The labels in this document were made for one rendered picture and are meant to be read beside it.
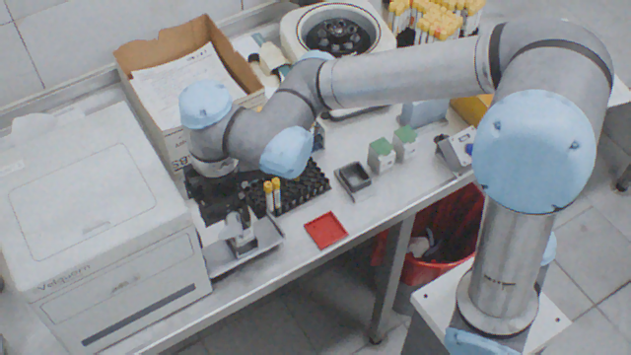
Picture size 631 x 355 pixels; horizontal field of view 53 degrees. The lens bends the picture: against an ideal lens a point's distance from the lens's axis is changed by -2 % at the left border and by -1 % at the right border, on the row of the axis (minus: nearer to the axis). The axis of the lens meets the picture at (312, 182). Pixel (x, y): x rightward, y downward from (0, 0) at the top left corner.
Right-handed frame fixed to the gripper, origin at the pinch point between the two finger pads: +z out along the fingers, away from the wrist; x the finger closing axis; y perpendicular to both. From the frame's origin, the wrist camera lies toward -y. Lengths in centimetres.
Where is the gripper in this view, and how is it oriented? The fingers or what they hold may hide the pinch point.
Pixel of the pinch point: (238, 221)
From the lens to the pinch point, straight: 120.4
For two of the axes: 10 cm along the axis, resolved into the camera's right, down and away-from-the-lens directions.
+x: 5.3, 7.0, -4.9
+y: -8.5, 4.3, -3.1
